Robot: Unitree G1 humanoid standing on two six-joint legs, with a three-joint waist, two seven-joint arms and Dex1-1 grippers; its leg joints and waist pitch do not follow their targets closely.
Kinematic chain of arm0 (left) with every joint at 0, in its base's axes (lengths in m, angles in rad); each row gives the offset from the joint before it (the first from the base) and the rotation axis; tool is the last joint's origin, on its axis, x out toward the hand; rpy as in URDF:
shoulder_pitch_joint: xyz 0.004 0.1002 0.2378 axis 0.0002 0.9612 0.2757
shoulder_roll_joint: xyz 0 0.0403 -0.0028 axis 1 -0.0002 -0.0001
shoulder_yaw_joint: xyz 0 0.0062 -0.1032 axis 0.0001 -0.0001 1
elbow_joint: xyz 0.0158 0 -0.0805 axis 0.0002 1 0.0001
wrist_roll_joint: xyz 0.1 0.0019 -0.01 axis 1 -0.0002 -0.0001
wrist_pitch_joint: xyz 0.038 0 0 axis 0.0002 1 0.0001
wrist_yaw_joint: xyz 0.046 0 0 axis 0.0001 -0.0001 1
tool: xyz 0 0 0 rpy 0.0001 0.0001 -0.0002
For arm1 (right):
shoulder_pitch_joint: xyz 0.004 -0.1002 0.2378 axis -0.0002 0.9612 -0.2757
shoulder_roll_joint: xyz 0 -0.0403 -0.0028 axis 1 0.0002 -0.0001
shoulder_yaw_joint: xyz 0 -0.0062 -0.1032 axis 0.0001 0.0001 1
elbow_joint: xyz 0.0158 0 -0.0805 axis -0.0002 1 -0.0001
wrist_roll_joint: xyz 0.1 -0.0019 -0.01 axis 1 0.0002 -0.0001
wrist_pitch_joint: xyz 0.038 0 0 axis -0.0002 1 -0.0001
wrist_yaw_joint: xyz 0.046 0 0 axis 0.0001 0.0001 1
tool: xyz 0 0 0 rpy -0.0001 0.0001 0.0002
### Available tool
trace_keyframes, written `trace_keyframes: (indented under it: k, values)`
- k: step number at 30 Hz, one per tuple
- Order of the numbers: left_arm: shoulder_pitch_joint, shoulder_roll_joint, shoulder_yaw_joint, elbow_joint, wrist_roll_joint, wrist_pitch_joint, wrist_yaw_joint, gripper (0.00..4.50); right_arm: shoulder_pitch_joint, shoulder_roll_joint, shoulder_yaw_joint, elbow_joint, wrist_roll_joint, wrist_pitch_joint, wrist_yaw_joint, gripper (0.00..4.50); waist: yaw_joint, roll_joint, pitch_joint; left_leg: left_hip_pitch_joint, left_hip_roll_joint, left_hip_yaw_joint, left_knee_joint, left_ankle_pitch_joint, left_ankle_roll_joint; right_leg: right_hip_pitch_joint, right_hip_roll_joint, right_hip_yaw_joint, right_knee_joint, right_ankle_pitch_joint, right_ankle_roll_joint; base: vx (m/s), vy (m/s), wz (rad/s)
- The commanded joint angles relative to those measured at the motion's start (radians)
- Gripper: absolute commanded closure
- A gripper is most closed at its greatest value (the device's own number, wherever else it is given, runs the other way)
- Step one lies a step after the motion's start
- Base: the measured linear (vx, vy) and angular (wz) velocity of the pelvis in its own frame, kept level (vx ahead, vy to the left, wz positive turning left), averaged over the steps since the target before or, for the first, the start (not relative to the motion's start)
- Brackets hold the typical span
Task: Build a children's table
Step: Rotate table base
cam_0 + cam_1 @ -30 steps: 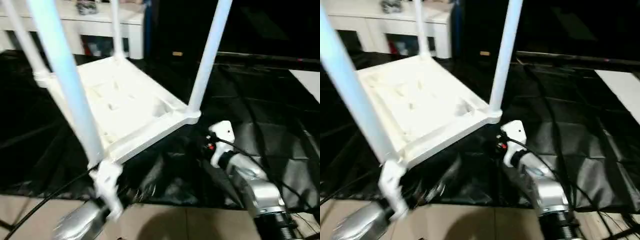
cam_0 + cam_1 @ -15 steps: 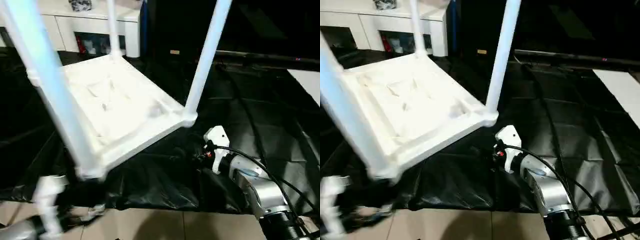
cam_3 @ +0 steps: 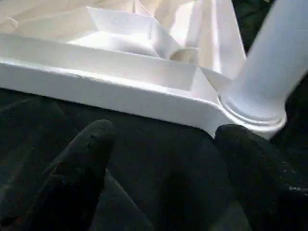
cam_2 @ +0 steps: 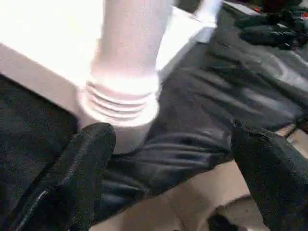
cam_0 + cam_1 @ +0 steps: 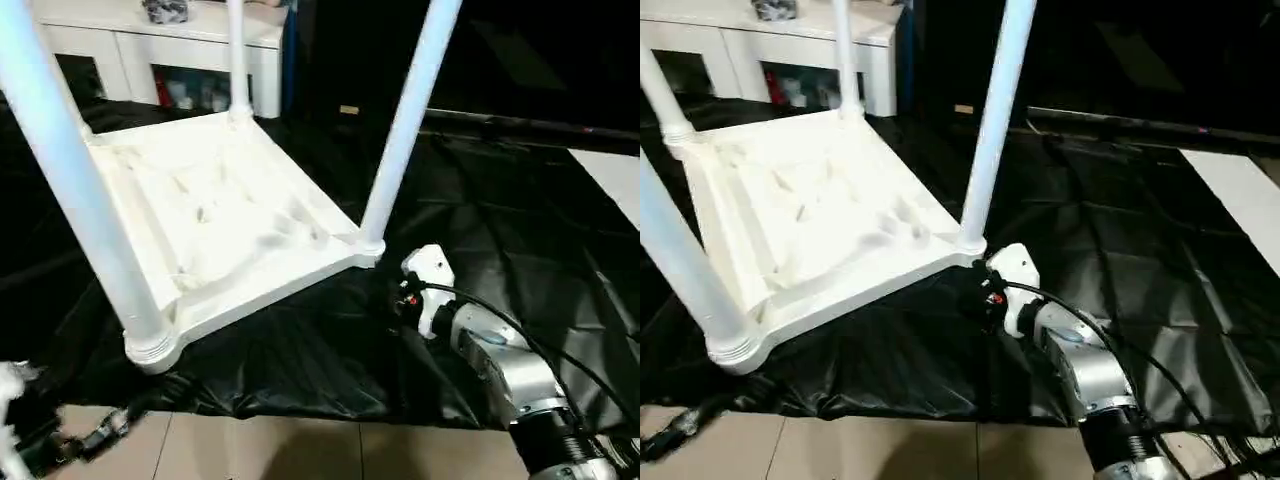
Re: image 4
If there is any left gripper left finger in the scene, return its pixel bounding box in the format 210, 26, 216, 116
7, 122, 117, 231

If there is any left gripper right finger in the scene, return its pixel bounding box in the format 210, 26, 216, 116
231, 119, 308, 231

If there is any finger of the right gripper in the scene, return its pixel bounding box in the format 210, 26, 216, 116
240, 32, 289, 51
235, 20, 282, 33

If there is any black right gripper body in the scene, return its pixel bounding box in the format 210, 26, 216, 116
279, 12, 308, 48

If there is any white plastic table top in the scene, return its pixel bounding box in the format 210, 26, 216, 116
0, 0, 217, 154

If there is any white board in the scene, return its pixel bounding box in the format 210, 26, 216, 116
222, 0, 256, 13

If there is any black table mat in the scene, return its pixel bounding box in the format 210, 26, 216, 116
0, 0, 308, 229

